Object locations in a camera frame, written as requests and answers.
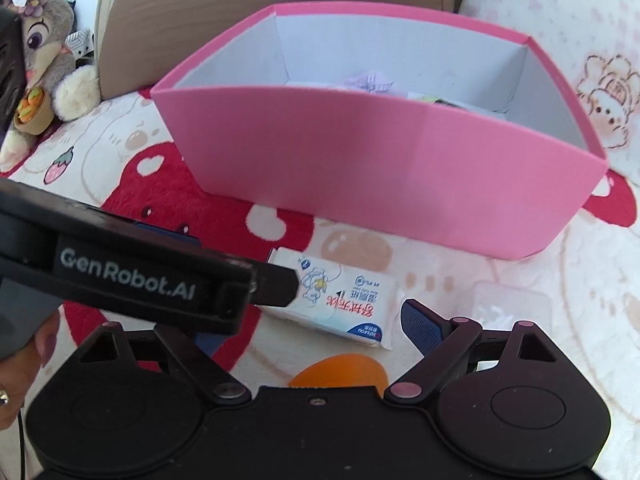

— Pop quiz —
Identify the pink cardboard box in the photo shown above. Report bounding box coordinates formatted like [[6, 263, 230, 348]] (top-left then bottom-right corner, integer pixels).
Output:
[[150, 2, 610, 261]]

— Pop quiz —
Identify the black object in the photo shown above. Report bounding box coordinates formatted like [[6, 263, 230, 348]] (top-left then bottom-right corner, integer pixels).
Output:
[[0, 7, 27, 133]]

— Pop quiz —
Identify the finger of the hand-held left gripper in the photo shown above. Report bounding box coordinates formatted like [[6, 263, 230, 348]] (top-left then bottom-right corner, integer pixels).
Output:
[[250, 262, 301, 308], [134, 223, 202, 248]]

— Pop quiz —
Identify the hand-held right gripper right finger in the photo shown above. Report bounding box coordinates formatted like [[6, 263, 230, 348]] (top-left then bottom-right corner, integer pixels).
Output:
[[384, 299, 560, 402]]

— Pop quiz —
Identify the pink floral pillow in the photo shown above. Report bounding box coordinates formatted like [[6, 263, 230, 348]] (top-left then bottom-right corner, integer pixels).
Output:
[[457, 0, 640, 186]]

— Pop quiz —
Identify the black cable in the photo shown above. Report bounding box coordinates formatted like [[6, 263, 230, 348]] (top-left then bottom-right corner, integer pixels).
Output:
[[14, 400, 30, 480]]

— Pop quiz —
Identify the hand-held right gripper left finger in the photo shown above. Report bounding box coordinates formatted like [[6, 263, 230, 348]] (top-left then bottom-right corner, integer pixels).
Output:
[[75, 321, 252, 403]]

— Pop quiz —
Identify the grey rabbit plush toy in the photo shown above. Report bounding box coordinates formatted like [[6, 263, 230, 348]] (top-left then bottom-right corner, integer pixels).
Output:
[[0, 0, 101, 173]]

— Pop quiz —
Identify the clear floss pick box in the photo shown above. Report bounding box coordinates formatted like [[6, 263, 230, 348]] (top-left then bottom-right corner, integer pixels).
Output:
[[470, 280, 533, 333]]

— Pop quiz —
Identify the orange makeup sponge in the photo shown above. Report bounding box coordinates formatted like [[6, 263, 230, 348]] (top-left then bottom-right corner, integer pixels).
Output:
[[289, 354, 389, 389]]

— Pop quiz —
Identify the brown cushion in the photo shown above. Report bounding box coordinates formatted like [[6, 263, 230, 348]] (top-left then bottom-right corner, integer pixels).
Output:
[[95, 0, 471, 101]]

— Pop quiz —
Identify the person's left hand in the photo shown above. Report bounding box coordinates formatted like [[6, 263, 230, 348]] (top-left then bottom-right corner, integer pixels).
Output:
[[0, 305, 62, 431]]

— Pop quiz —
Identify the white tissue pack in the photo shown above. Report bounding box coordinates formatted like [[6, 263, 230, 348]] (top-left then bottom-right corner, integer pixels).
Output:
[[267, 247, 401, 351]]

